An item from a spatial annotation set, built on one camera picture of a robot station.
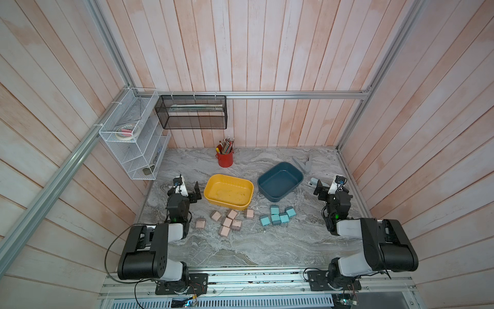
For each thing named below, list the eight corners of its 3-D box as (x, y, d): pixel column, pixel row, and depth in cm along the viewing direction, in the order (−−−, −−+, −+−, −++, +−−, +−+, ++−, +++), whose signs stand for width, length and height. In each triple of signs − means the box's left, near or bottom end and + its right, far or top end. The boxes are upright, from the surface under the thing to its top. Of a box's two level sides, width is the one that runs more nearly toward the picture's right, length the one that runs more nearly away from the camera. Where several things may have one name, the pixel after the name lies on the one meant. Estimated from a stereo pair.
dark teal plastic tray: (274, 208, 97) (275, 202, 92) (252, 187, 105) (252, 180, 100) (303, 182, 107) (306, 175, 102) (281, 165, 115) (283, 158, 110)
